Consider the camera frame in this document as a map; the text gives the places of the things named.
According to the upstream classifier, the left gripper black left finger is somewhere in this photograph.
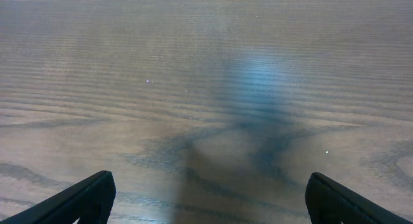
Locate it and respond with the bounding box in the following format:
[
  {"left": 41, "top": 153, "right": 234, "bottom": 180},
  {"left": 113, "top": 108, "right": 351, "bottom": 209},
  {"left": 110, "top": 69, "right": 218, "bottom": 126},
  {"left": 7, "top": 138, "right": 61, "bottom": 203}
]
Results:
[{"left": 1, "top": 170, "right": 116, "bottom": 224}]

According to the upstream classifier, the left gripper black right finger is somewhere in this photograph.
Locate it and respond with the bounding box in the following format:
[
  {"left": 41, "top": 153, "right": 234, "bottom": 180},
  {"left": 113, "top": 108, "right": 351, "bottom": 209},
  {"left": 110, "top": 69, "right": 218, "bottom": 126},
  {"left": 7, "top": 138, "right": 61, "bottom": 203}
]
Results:
[{"left": 305, "top": 172, "right": 412, "bottom": 224}]

